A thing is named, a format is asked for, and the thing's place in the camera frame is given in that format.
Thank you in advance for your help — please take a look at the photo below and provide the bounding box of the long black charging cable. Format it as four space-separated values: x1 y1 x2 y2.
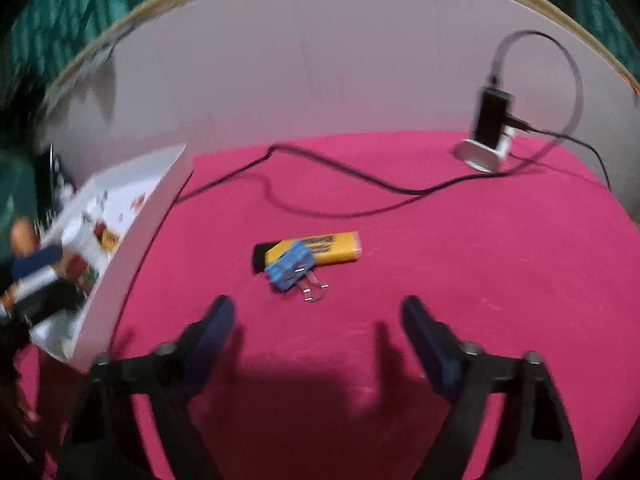
175 30 585 221

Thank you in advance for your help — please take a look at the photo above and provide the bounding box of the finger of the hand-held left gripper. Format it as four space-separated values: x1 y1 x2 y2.
19 279 89 329
10 244 65 280

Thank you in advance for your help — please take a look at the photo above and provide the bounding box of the red printed table cloth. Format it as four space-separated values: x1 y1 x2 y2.
15 130 640 480

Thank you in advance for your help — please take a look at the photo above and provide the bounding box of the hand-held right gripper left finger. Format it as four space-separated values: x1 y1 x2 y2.
55 295 236 480

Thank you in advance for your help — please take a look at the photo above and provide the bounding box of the blue binder clip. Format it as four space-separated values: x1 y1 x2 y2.
263 240 331 304

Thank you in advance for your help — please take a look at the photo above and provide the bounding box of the black wall charger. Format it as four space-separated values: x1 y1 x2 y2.
472 85 534 146

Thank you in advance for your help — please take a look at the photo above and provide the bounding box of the teal lattice window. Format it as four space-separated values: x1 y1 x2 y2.
0 0 221 92

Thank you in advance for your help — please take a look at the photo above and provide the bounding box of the white power strip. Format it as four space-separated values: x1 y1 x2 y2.
453 130 516 175

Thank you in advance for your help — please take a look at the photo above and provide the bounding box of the short black power cable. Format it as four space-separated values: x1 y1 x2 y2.
505 115 614 191

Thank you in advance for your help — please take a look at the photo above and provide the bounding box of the white cardboard box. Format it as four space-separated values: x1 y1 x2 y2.
27 142 195 374

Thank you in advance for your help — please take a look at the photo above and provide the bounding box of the black white-dotted object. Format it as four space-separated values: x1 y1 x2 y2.
35 142 71 222

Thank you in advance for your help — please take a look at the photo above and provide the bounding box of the wooden wall trim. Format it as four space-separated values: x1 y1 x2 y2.
42 0 640 106

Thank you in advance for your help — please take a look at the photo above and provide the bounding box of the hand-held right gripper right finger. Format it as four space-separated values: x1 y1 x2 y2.
401 295 583 480

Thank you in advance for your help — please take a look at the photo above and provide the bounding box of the person's left hand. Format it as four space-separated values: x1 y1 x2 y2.
10 216 39 257

